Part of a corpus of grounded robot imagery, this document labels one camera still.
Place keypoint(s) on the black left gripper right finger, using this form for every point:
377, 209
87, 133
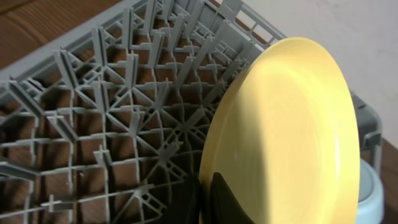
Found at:
224, 207

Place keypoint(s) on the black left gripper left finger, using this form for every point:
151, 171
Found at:
185, 207

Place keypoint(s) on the yellow plate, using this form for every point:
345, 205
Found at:
284, 137

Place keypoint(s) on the light blue bowl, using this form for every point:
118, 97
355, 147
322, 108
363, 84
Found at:
371, 196

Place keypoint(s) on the grey dishwasher rack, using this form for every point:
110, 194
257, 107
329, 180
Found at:
105, 123

